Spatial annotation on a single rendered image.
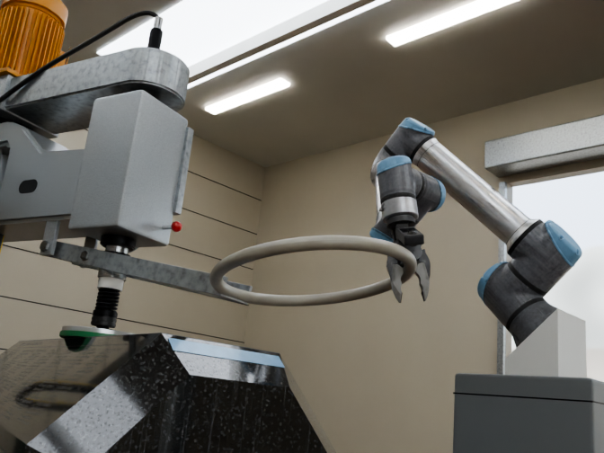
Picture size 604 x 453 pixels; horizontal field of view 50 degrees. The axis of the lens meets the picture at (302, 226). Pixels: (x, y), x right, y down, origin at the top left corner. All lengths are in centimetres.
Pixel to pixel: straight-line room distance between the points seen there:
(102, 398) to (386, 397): 588
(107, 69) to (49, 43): 57
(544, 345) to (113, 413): 123
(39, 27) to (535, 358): 203
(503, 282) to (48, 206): 142
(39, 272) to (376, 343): 365
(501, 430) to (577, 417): 21
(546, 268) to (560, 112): 487
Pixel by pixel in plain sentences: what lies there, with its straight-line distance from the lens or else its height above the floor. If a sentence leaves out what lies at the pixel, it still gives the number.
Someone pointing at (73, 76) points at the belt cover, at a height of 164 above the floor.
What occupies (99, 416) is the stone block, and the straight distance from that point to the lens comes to 133.
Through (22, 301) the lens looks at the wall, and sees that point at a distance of 711.
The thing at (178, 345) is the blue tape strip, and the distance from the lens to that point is 142.
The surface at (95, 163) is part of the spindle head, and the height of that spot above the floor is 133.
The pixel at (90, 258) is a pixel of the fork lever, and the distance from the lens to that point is 193.
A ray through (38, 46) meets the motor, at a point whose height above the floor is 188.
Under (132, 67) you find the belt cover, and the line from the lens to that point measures 203.
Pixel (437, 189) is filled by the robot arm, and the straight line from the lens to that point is 174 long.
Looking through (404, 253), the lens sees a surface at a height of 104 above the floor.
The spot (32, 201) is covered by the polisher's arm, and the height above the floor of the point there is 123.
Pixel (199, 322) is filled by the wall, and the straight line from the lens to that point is 824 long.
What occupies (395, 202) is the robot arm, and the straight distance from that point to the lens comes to 160.
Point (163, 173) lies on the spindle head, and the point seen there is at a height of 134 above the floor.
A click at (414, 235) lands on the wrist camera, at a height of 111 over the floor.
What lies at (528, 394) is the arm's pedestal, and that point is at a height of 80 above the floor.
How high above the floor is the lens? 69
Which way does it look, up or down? 16 degrees up
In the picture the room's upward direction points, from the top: 6 degrees clockwise
